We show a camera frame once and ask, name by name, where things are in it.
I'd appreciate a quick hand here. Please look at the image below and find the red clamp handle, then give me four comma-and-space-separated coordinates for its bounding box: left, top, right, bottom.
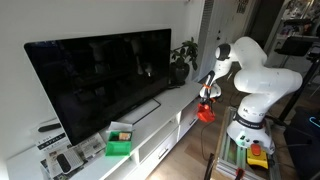
234, 167, 246, 180

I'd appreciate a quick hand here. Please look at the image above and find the black TV foot frame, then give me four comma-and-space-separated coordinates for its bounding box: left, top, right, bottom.
129, 97, 162, 126

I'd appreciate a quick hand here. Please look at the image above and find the black leaning pole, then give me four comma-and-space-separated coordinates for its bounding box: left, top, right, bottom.
203, 152, 216, 180

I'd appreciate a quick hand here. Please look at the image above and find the black monitor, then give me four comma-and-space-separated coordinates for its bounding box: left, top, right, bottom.
274, 34, 318, 58

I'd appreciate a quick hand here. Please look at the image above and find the yellow emergency stop box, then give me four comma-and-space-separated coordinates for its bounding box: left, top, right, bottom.
246, 143, 269, 170

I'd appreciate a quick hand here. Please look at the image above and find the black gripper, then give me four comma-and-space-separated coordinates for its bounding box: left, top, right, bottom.
199, 95, 214, 113

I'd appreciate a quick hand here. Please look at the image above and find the beige item in box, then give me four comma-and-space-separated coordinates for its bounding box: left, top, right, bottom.
118, 132, 132, 141

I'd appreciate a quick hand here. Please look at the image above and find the white drawer with handle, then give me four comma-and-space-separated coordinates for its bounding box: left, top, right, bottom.
137, 128, 179, 165
178, 109, 202, 141

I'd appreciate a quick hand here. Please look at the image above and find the cluttered shelf unit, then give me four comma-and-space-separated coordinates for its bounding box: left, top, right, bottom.
273, 0, 320, 38

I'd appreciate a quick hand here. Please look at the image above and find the aluminium robot base table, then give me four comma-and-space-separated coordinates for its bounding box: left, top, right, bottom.
213, 106, 283, 180

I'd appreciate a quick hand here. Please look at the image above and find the small black remote control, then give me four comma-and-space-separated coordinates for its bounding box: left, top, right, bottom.
55, 153, 73, 174

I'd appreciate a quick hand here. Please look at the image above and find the white leaflet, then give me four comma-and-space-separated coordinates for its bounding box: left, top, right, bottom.
44, 147, 85, 178

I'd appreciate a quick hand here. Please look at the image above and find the glossy magazine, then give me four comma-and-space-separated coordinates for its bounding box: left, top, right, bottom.
39, 158, 86, 180

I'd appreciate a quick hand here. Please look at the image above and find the white TV stand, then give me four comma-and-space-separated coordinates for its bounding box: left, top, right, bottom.
6, 79, 208, 180

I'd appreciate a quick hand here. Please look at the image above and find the dark round plant pot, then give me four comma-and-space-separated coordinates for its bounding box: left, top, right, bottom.
169, 62, 190, 88

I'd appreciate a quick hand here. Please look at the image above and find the black tripod pole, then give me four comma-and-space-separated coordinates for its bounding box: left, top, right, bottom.
278, 58, 320, 123

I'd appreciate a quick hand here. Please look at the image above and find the green leafy plant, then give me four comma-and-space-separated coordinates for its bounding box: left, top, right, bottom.
169, 36, 200, 72

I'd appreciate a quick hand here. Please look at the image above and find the black equipment case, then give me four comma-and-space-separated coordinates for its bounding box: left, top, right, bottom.
283, 105, 320, 180

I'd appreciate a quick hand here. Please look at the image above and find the folded newspaper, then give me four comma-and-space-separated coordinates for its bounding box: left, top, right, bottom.
70, 132, 108, 159

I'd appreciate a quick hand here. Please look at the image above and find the thin black cable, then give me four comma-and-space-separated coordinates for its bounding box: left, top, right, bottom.
199, 121, 216, 162

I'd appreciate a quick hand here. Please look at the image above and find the green plastic box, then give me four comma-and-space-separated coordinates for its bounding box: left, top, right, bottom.
104, 130, 134, 158

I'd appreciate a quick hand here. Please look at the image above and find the black flat screen TV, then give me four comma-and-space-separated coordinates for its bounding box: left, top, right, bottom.
23, 28, 173, 147

